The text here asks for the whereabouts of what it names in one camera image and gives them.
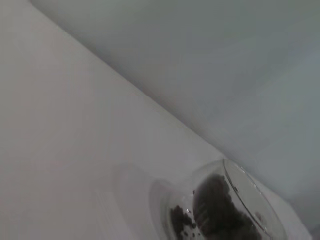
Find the dark coffee beans pile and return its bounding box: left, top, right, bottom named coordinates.
left=169, top=173, right=269, bottom=240

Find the clear double-wall glass cup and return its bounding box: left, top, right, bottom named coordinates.
left=149, top=158, right=283, bottom=240

